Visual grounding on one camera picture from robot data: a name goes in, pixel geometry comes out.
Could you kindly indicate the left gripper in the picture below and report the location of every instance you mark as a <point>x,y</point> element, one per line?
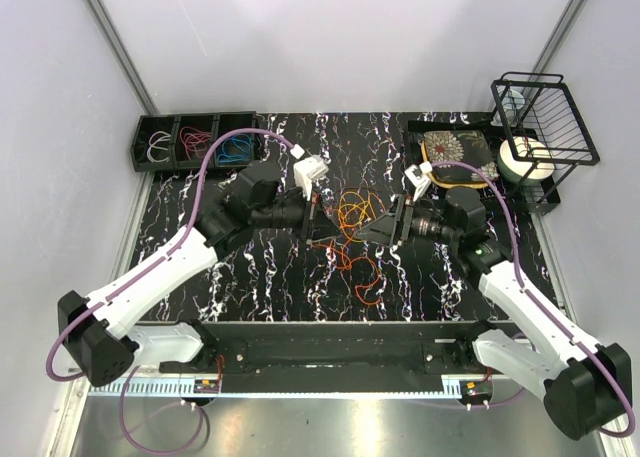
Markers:
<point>323,226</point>

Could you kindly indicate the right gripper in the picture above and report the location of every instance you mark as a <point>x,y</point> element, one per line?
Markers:
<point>382,230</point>

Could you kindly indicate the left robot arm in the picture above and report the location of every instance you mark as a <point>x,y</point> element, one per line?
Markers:
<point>102,331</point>

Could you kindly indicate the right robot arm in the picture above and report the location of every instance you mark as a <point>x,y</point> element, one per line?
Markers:
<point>584,385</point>

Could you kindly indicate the floral square plate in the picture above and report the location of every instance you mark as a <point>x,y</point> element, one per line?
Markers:
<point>466,146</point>

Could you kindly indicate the white green bowl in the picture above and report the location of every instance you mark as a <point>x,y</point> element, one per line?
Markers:
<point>531,163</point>

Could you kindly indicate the black three-compartment bin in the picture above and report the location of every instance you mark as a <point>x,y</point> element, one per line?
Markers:
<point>179,142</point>

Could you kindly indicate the glass cup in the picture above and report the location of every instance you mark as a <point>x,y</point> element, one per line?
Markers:
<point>512,103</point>

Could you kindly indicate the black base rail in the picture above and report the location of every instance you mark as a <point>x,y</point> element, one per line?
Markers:
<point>427,347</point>

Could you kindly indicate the black wire dish rack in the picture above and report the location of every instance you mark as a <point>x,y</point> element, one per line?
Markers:
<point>552,117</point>

